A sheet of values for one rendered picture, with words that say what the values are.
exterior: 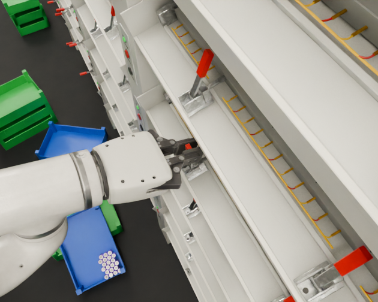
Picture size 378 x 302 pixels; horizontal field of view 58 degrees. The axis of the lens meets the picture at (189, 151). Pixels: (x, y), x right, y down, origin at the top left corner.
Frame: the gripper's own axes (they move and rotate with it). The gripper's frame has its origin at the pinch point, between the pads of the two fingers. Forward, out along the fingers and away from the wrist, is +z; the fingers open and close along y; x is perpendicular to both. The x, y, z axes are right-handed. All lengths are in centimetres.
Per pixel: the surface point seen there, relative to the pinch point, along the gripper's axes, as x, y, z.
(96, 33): -25, -69, 7
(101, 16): -7, -52, 2
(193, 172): -5.6, 1.1, 1.7
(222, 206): -6.5, 8.7, 3.9
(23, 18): -92, -188, -3
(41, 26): -99, -189, 7
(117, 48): -7.7, -38.3, 1.8
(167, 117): -6.7, -13.6, 3.4
